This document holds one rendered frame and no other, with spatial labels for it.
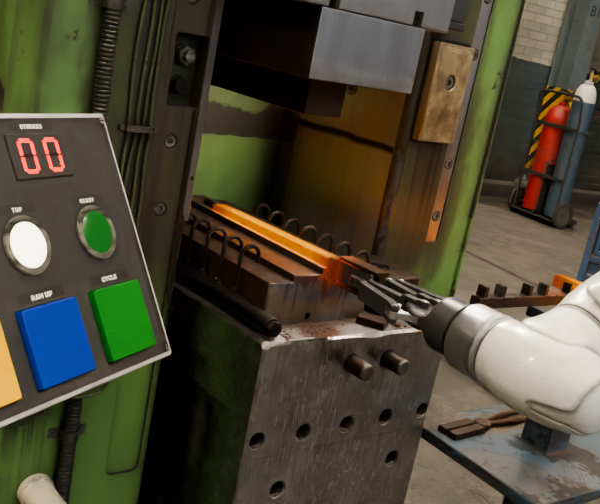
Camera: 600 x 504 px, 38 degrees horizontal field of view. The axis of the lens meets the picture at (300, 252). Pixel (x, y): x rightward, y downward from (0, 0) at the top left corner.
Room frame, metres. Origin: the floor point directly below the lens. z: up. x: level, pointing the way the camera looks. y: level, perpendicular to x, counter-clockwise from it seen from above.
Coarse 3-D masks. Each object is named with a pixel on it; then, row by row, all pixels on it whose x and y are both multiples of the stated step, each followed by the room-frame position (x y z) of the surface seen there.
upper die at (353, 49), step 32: (224, 0) 1.35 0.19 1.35; (256, 0) 1.29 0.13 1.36; (288, 0) 1.24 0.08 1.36; (224, 32) 1.34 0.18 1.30; (256, 32) 1.28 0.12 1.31; (288, 32) 1.22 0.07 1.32; (320, 32) 1.18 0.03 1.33; (352, 32) 1.22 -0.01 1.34; (384, 32) 1.26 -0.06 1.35; (416, 32) 1.30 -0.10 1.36; (256, 64) 1.27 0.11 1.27; (288, 64) 1.21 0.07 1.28; (320, 64) 1.19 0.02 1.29; (352, 64) 1.23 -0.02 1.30; (384, 64) 1.27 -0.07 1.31; (416, 64) 1.31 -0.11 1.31
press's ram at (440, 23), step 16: (304, 0) 1.16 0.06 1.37; (320, 0) 1.18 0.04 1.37; (336, 0) 1.20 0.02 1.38; (352, 0) 1.21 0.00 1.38; (368, 0) 1.23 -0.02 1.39; (384, 0) 1.25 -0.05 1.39; (400, 0) 1.27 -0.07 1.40; (416, 0) 1.29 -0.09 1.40; (432, 0) 1.31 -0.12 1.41; (448, 0) 1.33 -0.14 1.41; (384, 16) 1.25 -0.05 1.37; (400, 16) 1.27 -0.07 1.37; (416, 16) 1.31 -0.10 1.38; (432, 16) 1.32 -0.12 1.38; (448, 16) 1.34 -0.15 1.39
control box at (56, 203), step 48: (0, 144) 0.80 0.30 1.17; (48, 144) 0.86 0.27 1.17; (96, 144) 0.93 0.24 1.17; (0, 192) 0.78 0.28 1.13; (48, 192) 0.83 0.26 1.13; (96, 192) 0.90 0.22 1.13; (0, 240) 0.75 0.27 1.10; (48, 240) 0.80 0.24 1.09; (0, 288) 0.73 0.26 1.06; (48, 288) 0.78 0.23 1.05; (96, 288) 0.84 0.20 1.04; (144, 288) 0.90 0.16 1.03; (96, 336) 0.81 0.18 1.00; (96, 384) 0.79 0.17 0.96
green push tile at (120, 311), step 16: (112, 288) 0.85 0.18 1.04; (128, 288) 0.87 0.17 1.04; (96, 304) 0.82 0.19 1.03; (112, 304) 0.84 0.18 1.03; (128, 304) 0.86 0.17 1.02; (144, 304) 0.88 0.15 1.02; (96, 320) 0.82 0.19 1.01; (112, 320) 0.83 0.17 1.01; (128, 320) 0.85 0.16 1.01; (144, 320) 0.87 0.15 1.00; (112, 336) 0.82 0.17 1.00; (128, 336) 0.84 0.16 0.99; (144, 336) 0.86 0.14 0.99; (112, 352) 0.81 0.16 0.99; (128, 352) 0.83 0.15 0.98
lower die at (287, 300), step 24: (216, 216) 1.46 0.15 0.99; (216, 240) 1.36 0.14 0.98; (264, 240) 1.35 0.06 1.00; (192, 264) 1.33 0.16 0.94; (216, 264) 1.28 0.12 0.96; (264, 264) 1.26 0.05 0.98; (288, 264) 1.26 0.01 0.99; (312, 264) 1.26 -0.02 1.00; (240, 288) 1.23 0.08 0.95; (264, 288) 1.18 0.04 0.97; (288, 288) 1.20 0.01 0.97; (312, 288) 1.23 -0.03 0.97; (336, 288) 1.27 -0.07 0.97; (288, 312) 1.21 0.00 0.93; (312, 312) 1.24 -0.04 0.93; (336, 312) 1.27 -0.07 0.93; (360, 312) 1.31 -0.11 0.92
